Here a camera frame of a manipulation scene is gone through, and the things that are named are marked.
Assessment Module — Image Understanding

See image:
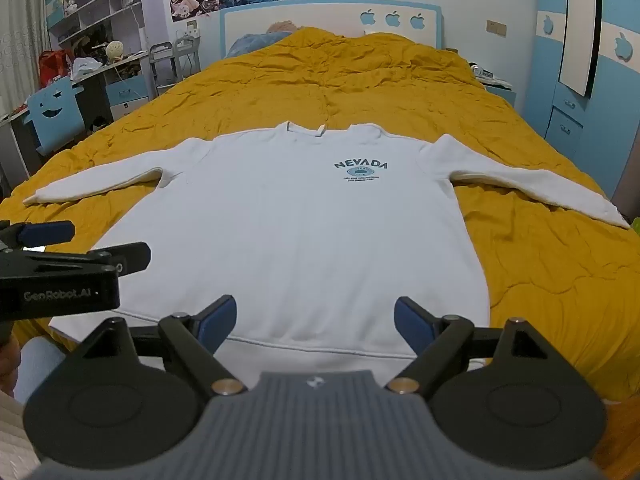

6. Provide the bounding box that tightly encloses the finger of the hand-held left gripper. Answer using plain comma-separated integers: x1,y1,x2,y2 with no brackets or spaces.
0,220,76,252
0,241,152,281

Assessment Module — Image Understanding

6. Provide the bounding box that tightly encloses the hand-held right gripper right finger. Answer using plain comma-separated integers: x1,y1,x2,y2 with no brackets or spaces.
387,296,556,395

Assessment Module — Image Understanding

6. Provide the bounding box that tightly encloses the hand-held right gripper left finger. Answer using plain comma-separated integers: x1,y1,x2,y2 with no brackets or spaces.
75,295,247,395

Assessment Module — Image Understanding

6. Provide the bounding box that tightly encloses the white sweatshirt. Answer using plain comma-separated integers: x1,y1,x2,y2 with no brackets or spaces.
22,120,632,361

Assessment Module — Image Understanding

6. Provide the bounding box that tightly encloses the person's leg in jeans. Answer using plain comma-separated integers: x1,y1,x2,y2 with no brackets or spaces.
14,337,69,405

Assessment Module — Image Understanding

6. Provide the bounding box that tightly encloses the blue smiley face chair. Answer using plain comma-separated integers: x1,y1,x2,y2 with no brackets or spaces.
26,80,85,157

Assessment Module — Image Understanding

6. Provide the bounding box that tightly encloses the cluttered desk with blue drawer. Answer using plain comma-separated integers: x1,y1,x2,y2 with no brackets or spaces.
0,50,157,171

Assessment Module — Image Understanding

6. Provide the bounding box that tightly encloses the red bag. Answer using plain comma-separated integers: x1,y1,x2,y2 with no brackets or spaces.
39,50,76,87

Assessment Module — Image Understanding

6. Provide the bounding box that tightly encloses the white crumpled cloth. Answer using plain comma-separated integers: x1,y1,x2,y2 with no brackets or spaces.
70,57,104,81

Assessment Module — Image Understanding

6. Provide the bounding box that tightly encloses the grey trolley cart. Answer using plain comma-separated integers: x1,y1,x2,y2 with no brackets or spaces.
149,37,202,99

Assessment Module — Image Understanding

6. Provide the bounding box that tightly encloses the mustard yellow quilted blanket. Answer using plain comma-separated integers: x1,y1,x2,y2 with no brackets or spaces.
0,27,640,403

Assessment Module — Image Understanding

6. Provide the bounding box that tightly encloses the blue nightstand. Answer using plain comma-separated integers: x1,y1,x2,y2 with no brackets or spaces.
482,82,517,109

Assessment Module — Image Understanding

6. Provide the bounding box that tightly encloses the blue and white wardrobe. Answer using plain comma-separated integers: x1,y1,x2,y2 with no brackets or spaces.
522,0,640,201

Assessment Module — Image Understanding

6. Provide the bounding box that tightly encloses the clutter on nightstand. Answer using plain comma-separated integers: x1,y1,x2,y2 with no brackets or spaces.
469,62,512,87

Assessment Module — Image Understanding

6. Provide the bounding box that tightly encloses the blue pillow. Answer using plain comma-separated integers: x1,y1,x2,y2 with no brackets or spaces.
227,30,296,58

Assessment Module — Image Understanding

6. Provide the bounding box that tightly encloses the white and blue bed headboard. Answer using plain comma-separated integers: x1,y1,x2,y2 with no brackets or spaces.
220,0,443,58

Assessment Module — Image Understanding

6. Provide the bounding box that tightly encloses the tall wall mirror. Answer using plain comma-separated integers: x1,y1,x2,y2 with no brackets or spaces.
557,0,604,98

